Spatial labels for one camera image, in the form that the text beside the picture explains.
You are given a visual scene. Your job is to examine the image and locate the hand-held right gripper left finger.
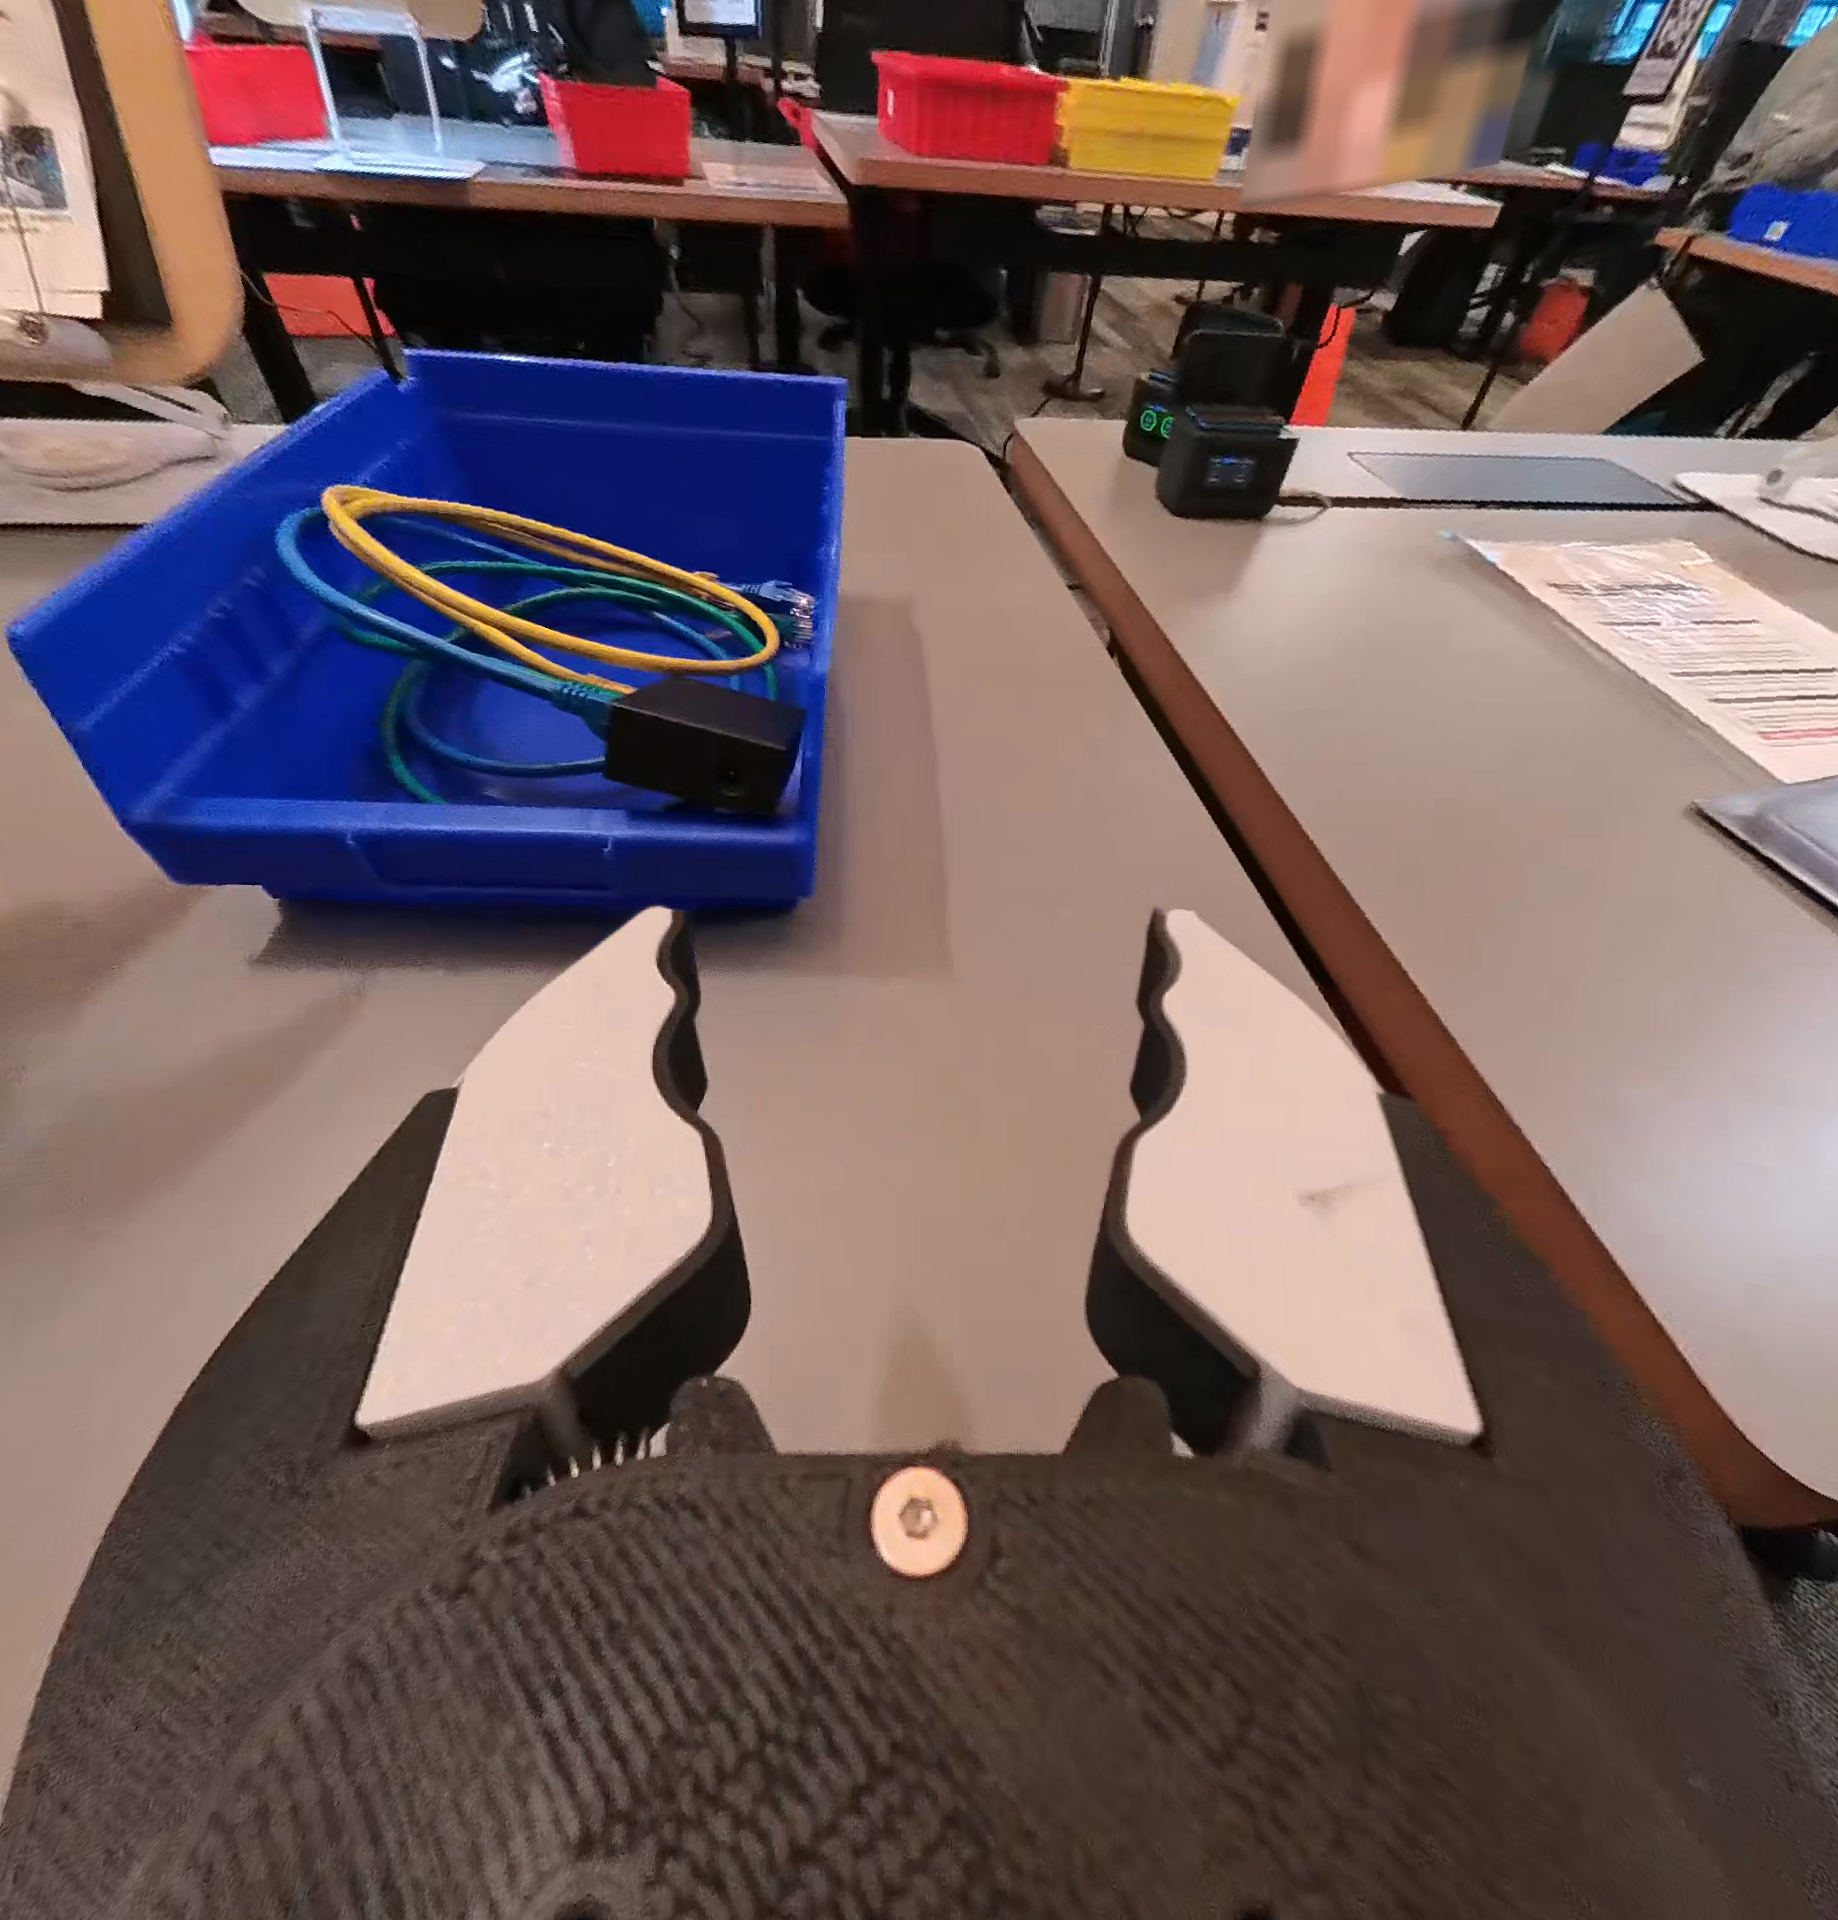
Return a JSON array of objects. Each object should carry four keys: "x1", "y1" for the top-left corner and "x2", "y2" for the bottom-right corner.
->
[{"x1": 352, "y1": 904, "x2": 754, "y2": 1442}]

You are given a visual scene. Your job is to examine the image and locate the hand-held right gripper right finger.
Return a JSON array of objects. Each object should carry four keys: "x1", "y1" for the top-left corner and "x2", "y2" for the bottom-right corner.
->
[{"x1": 1084, "y1": 906, "x2": 1488, "y2": 1463}]

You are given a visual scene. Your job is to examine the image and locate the blue plastic bin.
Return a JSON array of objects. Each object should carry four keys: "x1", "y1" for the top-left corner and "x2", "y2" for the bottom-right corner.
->
[{"x1": 4, "y1": 346, "x2": 850, "y2": 911}]

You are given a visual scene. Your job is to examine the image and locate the black ethernet port box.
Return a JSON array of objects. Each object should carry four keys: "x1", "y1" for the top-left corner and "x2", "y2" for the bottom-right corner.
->
[{"x1": 605, "y1": 676, "x2": 808, "y2": 819}]

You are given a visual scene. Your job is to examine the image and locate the dark laminated sheet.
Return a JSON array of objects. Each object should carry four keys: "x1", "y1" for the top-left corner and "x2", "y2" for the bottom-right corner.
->
[{"x1": 1694, "y1": 771, "x2": 1838, "y2": 945}]

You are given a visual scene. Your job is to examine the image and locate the printed paper sheet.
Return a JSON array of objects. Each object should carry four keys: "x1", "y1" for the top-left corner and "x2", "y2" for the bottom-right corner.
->
[{"x1": 1456, "y1": 535, "x2": 1838, "y2": 786}]

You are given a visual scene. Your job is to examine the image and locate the large black charger box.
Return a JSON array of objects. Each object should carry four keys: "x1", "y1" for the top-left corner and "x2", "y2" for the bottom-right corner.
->
[{"x1": 1156, "y1": 402, "x2": 1301, "y2": 521}]

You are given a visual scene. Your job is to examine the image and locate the white rounded flat plate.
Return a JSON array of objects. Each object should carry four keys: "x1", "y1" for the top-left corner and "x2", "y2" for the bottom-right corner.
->
[{"x1": 1346, "y1": 450, "x2": 1688, "y2": 510}]

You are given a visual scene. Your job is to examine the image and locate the tall black charger box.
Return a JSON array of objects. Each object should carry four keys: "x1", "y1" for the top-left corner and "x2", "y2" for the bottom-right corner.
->
[{"x1": 1171, "y1": 303, "x2": 1293, "y2": 413}]

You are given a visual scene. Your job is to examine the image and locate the grey leaning board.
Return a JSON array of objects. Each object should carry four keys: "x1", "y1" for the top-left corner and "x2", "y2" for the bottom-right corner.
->
[{"x1": 1488, "y1": 280, "x2": 1705, "y2": 436}]

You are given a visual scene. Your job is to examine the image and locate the white curved device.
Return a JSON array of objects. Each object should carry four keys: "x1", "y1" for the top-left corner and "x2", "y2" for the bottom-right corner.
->
[{"x1": 1675, "y1": 433, "x2": 1838, "y2": 535}]

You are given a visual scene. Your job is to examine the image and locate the brown edged background table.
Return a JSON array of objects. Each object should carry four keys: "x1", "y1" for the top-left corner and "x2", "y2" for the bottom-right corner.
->
[
  {"x1": 813, "y1": 111, "x2": 1507, "y2": 436},
  {"x1": 206, "y1": 118, "x2": 854, "y2": 423}
]

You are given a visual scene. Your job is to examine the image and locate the wooden board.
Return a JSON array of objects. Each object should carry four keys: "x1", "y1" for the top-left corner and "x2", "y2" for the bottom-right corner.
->
[{"x1": 0, "y1": 0, "x2": 246, "y2": 385}]

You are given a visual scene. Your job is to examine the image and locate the yellow ribbed plastic bin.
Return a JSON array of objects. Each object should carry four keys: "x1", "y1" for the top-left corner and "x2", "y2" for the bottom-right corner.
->
[{"x1": 1054, "y1": 77, "x2": 1245, "y2": 181}]

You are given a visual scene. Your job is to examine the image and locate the blue bin with label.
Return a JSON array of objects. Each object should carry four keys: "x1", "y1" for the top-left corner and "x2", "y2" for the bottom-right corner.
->
[{"x1": 1726, "y1": 185, "x2": 1838, "y2": 265}]

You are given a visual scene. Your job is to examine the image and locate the clear acrylic stand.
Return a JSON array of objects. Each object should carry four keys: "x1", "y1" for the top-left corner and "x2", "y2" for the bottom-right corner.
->
[{"x1": 304, "y1": 5, "x2": 446, "y2": 160}]

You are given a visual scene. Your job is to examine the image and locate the red ribbed plastic bin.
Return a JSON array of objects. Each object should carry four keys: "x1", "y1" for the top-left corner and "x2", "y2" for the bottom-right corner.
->
[{"x1": 871, "y1": 49, "x2": 1071, "y2": 165}]

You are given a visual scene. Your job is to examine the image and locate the green ethernet cable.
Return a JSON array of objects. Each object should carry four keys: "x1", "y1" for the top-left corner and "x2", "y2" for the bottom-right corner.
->
[{"x1": 379, "y1": 555, "x2": 785, "y2": 779}]

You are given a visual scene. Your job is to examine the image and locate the light blue ethernet cable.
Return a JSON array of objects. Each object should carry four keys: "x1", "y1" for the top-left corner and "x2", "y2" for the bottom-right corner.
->
[{"x1": 273, "y1": 503, "x2": 823, "y2": 707}]

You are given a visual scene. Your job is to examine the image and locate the yellow ethernet cable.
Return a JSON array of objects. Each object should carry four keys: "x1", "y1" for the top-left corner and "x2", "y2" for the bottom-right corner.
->
[{"x1": 320, "y1": 481, "x2": 785, "y2": 676}]

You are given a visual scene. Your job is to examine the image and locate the white device with cable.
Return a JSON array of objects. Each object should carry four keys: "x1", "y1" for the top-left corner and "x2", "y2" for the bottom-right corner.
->
[{"x1": 0, "y1": 389, "x2": 234, "y2": 495}]

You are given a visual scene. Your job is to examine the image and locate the wall poster papers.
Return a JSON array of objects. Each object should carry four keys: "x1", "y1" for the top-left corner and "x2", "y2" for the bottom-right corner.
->
[{"x1": 0, "y1": 0, "x2": 113, "y2": 318}]

